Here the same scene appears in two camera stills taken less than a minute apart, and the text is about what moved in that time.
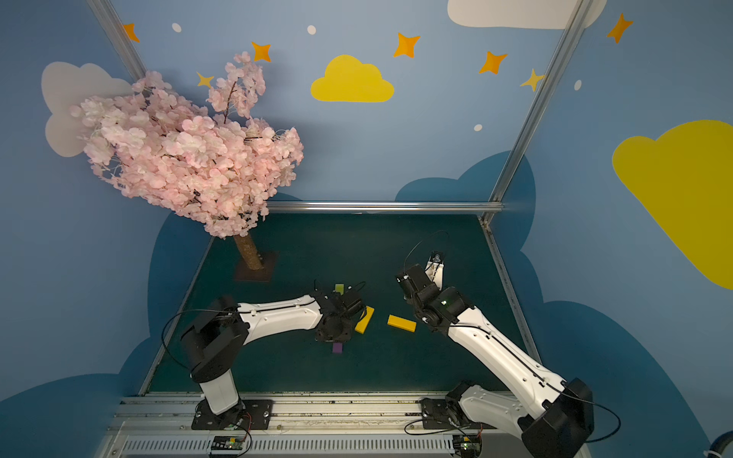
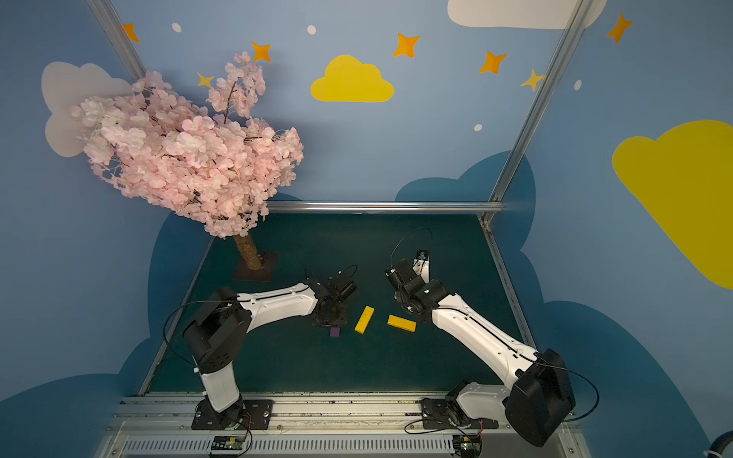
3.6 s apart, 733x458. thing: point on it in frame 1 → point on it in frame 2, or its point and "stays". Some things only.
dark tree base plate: (268, 260) stays
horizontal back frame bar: (385, 207) stays
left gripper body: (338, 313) → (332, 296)
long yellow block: (365, 319) stays
